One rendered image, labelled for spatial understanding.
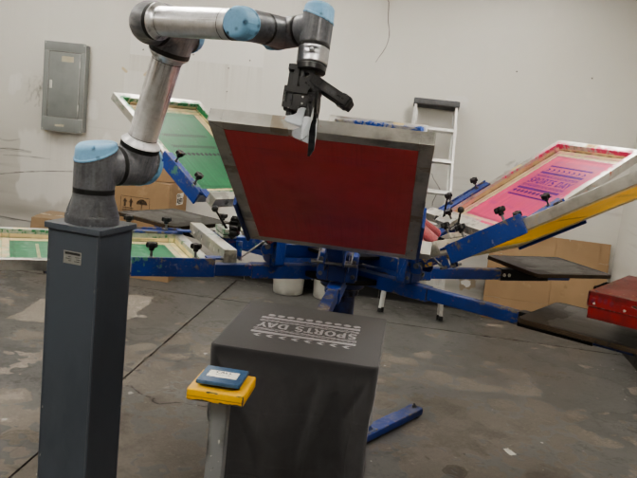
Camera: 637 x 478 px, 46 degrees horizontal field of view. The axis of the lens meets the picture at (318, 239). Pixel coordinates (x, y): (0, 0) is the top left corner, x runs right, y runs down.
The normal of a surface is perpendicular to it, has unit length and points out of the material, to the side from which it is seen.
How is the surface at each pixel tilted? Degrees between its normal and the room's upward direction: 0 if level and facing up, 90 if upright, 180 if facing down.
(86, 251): 90
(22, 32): 90
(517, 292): 78
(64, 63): 90
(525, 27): 90
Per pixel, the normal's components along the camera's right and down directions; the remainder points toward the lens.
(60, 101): -0.14, 0.15
